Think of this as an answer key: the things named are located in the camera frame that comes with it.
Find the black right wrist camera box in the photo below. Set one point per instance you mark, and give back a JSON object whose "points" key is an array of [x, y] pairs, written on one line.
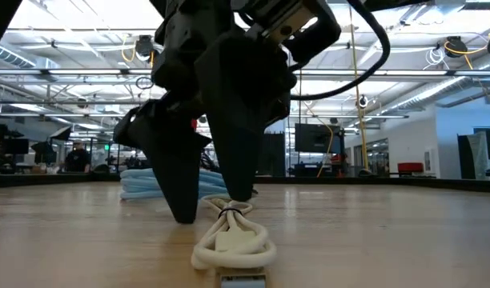
{"points": [[317, 40]]}

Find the red cart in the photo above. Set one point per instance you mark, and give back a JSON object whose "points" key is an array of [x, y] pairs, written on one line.
{"points": [[410, 167]]}

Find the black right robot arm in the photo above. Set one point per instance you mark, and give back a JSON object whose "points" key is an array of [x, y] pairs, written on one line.
{"points": [[389, 4]]}

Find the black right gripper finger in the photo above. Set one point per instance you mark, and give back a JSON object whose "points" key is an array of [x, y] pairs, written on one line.
{"points": [[241, 120], [173, 160]]}

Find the black equipment cabinet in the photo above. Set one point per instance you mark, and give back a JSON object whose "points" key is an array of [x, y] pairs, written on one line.
{"points": [[275, 156]]}

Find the person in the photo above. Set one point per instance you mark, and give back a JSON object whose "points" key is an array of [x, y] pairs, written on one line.
{"points": [[77, 160]]}

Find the dark standing panel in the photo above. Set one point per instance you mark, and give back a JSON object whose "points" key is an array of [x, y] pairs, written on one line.
{"points": [[463, 160]]}

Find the black table frame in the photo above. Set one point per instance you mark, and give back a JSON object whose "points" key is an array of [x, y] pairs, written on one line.
{"points": [[29, 180]]}

